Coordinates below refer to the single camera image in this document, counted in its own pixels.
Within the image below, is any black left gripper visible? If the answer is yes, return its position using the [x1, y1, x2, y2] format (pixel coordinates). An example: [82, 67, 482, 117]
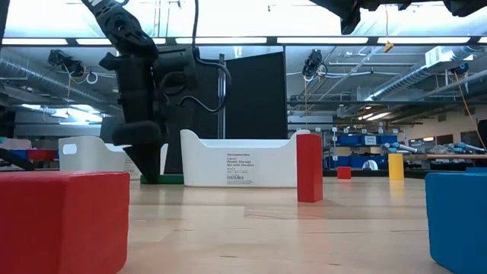
[99, 47, 164, 184]

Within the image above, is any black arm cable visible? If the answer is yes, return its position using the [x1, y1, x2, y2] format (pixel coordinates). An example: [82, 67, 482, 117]
[177, 0, 232, 115]

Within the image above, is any black table frame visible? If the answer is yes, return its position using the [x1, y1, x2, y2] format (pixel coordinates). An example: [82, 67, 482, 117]
[322, 169, 428, 180]

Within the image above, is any yellow wooden block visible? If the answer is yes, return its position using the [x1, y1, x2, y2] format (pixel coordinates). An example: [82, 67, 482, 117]
[387, 152, 406, 181]

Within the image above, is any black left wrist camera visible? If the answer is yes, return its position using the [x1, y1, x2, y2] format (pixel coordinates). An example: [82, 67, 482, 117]
[154, 44, 199, 117]

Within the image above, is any yellow hanging cable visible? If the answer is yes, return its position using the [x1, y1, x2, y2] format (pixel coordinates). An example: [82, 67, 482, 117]
[452, 70, 487, 150]

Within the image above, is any blue wooden block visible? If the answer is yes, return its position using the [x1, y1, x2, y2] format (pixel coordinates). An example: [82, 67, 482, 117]
[425, 167, 487, 274]

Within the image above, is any red storage bin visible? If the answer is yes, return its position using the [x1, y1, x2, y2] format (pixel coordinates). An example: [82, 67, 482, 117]
[27, 148, 59, 161]

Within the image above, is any shelf with blue bins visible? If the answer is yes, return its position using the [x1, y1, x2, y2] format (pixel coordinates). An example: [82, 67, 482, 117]
[325, 131, 401, 170]

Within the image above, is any white plastic storage bin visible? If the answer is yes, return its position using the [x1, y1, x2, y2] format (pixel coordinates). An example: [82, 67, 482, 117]
[58, 135, 169, 180]

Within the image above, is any black ceiling-hung device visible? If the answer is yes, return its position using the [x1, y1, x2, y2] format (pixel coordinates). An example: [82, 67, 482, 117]
[46, 49, 87, 79]
[301, 49, 329, 79]

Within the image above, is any background work table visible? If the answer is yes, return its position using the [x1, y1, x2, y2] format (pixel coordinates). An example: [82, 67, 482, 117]
[403, 153, 487, 161]

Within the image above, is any black panel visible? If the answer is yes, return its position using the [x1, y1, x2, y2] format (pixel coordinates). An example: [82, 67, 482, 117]
[197, 51, 288, 140]

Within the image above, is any metal post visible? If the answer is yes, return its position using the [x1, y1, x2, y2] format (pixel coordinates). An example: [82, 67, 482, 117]
[217, 53, 228, 140]

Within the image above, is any white plastic bin with label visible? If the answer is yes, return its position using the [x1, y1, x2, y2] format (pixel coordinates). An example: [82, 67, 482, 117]
[180, 129, 311, 189]

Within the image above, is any long green wooden block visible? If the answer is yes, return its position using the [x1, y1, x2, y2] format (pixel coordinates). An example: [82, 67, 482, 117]
[139, 174, 185, 186]

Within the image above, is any black rig frame bar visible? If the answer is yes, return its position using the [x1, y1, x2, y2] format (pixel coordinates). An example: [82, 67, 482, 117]
[0, 35, 487, 49]

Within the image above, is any long red wooden block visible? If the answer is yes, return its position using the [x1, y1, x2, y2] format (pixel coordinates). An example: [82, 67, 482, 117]
[296, 133, 324, 204]

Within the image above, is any silver ventilation duct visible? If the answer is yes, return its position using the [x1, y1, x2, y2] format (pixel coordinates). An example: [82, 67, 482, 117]
[364, 45, 476, 103]
[0, 48, 117, 115]

